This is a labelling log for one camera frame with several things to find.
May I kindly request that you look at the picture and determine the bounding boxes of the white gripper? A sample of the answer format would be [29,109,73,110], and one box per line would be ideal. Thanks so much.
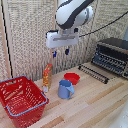
[45,29,81,59]

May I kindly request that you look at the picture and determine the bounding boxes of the red bowl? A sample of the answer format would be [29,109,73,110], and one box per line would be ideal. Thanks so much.
[63,72,81,86]

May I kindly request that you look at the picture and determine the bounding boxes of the red plastic shopping basket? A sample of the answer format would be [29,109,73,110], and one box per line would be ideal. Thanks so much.
[0,75,50,128]

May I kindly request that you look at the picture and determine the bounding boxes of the blue plastic pitcher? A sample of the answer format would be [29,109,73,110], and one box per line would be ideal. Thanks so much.
[57,79,76,100]

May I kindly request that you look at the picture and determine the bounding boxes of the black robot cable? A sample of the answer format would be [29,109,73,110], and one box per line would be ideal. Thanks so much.
[78,10,128,38]

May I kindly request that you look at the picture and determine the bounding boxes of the black toaster oven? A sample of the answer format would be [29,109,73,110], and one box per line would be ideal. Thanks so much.
[90,37,128,80]

